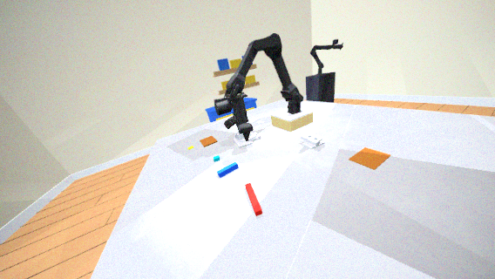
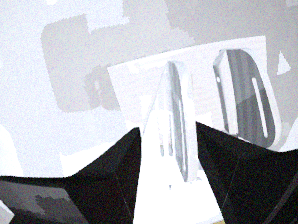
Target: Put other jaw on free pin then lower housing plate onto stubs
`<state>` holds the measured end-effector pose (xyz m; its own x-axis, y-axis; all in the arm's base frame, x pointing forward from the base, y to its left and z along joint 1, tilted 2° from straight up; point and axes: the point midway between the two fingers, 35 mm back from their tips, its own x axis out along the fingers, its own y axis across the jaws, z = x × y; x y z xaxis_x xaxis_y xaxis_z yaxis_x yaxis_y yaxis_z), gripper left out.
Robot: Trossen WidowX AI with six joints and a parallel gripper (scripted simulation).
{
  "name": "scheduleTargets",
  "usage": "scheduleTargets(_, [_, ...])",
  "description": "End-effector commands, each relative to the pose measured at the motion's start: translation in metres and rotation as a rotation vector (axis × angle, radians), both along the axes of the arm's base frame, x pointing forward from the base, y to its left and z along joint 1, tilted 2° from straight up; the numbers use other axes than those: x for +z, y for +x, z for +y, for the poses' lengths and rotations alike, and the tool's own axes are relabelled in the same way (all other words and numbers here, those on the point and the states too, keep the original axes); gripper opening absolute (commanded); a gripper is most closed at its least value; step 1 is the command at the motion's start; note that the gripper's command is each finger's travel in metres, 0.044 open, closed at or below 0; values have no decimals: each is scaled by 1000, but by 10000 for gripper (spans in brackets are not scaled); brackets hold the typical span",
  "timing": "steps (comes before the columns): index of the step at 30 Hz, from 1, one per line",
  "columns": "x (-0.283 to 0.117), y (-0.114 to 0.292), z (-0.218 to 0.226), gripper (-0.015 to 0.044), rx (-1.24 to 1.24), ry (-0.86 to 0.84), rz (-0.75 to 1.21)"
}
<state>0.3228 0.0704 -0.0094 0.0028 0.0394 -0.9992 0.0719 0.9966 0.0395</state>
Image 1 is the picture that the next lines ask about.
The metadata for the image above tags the red rectangular bar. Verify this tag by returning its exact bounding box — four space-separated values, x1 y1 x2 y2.
245 183 263 216

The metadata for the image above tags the blue rectangular bar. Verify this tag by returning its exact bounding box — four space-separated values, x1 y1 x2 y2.
217 162 239 178

